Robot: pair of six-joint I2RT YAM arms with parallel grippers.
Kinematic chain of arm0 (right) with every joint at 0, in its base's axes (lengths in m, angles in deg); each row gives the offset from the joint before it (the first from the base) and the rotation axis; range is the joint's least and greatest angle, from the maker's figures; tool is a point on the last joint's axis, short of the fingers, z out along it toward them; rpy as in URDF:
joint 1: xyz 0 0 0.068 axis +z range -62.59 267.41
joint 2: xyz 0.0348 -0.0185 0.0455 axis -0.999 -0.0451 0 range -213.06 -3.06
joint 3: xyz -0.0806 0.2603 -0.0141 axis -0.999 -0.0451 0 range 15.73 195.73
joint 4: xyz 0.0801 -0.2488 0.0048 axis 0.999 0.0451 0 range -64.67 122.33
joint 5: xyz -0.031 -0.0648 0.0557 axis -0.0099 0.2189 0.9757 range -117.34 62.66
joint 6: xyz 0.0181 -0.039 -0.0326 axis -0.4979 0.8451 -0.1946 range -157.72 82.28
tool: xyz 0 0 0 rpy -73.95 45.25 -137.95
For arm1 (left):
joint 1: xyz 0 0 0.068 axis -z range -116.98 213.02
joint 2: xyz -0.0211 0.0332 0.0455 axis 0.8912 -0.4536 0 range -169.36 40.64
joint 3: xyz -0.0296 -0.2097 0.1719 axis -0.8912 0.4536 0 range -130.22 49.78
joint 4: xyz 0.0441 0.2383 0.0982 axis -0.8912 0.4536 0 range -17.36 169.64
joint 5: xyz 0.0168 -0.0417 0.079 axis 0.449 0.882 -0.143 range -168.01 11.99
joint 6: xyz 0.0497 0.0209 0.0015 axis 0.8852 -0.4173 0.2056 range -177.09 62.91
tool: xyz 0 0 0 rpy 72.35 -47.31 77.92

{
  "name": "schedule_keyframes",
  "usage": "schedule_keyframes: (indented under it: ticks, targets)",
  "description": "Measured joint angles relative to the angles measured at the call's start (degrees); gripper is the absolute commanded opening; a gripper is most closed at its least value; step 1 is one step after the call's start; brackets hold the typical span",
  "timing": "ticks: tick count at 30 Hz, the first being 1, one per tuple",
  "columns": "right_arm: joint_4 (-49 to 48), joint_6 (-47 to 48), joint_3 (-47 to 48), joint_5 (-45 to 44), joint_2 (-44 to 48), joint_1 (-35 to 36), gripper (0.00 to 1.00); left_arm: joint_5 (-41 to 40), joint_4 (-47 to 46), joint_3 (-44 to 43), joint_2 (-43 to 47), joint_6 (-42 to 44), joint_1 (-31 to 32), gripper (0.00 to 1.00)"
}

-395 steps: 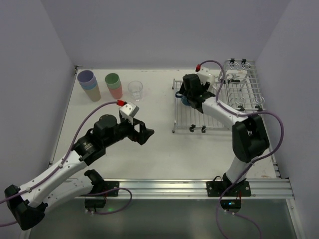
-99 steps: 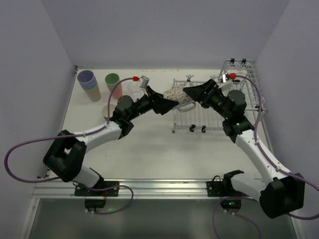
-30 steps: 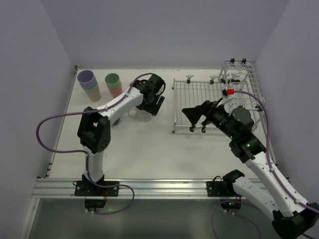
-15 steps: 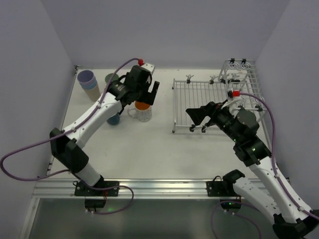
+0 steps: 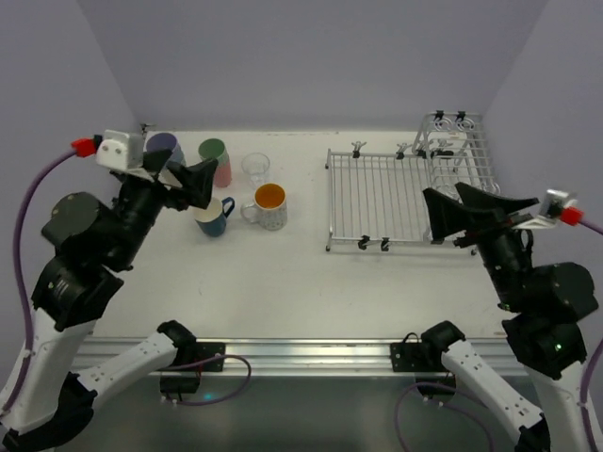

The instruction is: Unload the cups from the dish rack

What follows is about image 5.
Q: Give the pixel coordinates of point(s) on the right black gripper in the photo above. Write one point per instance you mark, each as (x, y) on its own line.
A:
(478, 234)

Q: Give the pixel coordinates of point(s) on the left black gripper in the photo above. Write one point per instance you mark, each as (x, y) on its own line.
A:
(166, 189)

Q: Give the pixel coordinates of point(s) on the light blue plastic cup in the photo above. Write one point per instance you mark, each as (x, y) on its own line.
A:
(177, 155)

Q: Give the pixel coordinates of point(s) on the lavender plastic cup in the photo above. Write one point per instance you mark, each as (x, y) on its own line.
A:
(161, 141)

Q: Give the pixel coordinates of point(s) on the green plastic cup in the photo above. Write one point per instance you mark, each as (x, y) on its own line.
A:
(213, 148)

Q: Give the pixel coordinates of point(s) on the pink plastic cup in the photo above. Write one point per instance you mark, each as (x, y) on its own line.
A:
(223, 173)

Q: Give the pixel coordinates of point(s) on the dark blue ceramic mug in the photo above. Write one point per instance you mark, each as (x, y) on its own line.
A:
(212, 220)

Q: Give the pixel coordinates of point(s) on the clear drinking glass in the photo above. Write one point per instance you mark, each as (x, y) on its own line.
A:
(256, 167)

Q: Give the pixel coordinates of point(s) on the white patterned mug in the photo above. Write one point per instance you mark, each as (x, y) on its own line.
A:
(268, 209)

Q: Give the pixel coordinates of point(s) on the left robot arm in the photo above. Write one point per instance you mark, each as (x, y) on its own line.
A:
(93, 244)

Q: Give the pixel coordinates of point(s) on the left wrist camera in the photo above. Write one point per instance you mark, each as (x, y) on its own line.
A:
(122, 154)

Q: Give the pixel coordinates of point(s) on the metal wire dish rack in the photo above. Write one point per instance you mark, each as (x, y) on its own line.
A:
(376, 199)

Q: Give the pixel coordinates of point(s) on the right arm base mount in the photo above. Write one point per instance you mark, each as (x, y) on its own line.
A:
(411, 357)

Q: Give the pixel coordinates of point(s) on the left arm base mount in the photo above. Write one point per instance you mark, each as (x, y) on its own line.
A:
(183, 384)

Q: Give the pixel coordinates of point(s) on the aluminium mounting rail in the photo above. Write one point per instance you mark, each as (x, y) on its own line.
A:
(310, 357)

